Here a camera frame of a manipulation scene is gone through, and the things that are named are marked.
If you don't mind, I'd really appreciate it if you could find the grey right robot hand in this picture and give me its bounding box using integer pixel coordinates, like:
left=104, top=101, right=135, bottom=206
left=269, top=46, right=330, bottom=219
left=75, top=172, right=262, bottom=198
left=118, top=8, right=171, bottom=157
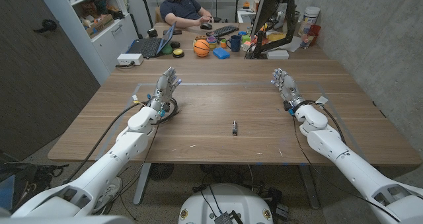
left=270, top=68, right=307, bottom=111

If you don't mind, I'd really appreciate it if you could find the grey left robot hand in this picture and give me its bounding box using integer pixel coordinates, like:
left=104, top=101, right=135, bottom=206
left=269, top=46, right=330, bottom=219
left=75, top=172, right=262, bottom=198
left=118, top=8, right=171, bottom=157
left=147, top=67, right=182, bottom=111

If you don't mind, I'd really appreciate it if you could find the white flat box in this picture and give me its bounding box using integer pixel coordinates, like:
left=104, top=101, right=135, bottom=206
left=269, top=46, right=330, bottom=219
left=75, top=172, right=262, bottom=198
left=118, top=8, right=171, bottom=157
left=266, top=50, right=290, bottom=60

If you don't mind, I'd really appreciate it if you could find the white power box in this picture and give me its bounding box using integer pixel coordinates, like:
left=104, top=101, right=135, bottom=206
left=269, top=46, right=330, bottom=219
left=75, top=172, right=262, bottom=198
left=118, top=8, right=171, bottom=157
left=116, top=53, right=145, bottom=66

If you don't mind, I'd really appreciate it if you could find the open black laptop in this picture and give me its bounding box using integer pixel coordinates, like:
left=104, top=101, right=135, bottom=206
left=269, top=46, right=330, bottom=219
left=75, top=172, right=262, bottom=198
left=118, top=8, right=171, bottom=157
left=126, top=21, right=177, bottom=59

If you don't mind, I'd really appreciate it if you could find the orange basketball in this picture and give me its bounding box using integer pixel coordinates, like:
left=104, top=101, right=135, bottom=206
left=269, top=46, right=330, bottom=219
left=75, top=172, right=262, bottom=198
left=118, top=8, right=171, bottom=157
left=193, top=39, right=211, bottom=58

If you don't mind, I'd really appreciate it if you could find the red plastic cup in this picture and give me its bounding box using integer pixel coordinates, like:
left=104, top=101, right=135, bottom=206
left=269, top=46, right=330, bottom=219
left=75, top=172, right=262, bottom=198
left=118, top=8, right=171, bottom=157
left=307, top=24, right=322, bottom=46

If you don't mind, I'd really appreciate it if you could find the blue sponge block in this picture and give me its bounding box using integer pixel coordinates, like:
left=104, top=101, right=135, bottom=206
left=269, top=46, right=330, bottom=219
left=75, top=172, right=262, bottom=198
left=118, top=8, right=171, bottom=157
left=212, top=48, right=231, bottom=60

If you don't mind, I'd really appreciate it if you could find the dark blue mug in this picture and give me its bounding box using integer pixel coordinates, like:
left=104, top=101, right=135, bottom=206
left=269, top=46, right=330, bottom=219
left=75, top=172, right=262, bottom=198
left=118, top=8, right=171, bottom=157
left=225, top=34, right=243, bottom=53

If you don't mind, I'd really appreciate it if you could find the white wipes canister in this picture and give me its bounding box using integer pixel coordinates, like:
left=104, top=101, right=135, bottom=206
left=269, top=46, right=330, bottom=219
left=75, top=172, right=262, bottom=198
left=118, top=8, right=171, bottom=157
left=297, top=6, right=321, bottom=37

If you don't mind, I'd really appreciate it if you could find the black computer monitor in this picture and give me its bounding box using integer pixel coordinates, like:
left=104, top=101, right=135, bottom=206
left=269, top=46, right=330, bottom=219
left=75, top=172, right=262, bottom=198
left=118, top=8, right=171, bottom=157
left=245, top=0, right=297, bottom=59

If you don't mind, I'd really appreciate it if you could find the seated man in dark polo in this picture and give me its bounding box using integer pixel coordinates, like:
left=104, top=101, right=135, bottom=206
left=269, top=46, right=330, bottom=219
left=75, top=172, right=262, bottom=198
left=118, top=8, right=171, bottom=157
left=159, top=0, right=215, bottom=29

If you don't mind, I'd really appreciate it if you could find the black keyboard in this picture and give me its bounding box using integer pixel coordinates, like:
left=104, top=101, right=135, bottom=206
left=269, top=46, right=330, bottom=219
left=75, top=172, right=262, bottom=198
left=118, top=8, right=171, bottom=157
left=206, top=24, right=239, bottom=38

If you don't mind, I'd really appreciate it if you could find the white shelf cabinet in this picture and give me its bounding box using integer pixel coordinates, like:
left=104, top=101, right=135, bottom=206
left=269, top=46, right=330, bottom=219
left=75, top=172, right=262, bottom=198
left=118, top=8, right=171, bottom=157
left=34, top=0, right=139, bottom=85

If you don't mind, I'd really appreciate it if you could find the cardboard box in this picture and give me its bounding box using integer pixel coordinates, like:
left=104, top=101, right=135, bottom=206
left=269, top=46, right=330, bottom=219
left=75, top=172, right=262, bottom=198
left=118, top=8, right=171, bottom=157
left=85, top=13, right=115, bottom=39

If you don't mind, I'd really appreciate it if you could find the white sneaker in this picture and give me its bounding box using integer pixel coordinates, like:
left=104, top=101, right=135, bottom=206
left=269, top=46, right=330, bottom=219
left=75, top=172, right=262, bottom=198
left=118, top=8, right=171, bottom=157
left=91, top=176, right=124, bottom=215

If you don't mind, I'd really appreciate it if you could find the white robot torso base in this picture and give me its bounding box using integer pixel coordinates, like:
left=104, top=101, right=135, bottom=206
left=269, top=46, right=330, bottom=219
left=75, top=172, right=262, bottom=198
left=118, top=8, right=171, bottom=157
left=178, top=183, right=274, bottom=224

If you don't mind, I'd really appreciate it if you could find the coiled black ethernet cable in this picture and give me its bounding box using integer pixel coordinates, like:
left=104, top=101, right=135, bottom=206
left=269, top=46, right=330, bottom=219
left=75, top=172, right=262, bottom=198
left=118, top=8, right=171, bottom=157
left=155, top=97, right=180, bottom=125

